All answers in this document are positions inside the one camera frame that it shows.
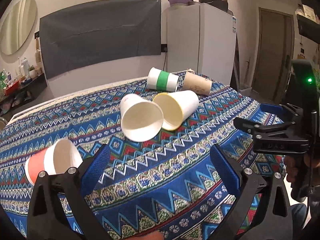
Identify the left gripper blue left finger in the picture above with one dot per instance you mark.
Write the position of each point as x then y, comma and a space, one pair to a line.
76, 184

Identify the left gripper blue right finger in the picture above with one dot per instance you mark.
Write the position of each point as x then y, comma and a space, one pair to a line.
244, 185

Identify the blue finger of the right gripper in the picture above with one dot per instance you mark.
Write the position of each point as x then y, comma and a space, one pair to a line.
251, 127
286, 109

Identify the red and white paper cup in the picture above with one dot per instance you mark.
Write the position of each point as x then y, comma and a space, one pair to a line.
55, 159

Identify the brown kraft paper cup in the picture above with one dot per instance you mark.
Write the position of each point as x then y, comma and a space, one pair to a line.
198, 84

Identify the white cup yellow rim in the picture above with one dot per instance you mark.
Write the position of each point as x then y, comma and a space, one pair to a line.
176, 107

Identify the plain white paper cup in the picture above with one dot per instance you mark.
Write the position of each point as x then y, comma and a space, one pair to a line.
141, 119

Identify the white cup green band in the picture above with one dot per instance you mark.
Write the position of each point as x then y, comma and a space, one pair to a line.
161, 80

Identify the person's right hand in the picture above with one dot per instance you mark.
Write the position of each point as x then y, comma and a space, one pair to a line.
291, 169

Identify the person's left hand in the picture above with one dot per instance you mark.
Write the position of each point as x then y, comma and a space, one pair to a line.
156, 235

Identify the brown door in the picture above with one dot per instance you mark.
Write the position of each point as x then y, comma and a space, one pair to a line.
275, 51

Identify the blue patterned tablecloth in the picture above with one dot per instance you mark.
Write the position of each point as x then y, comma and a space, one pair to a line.
167, 183

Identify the white refrigerator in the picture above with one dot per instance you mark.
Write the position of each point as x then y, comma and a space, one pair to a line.
201, 37

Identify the small potted plant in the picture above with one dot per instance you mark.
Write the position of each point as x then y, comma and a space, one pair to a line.
32, 72

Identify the green bottle on shelf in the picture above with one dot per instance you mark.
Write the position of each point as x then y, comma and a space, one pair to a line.
3, 78

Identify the white bottle on shelf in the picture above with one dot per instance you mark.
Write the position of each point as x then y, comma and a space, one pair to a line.
26, 66

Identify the purple bowl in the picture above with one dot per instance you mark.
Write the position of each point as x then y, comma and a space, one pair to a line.
179, 2

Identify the dark grey cloth covered screen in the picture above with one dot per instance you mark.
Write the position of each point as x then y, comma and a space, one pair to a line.
99, 31

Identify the black wall shelf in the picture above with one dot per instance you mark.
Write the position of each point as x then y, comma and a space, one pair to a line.
25, 94

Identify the oval wall mirror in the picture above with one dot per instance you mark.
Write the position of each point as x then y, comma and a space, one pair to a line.
17, 26

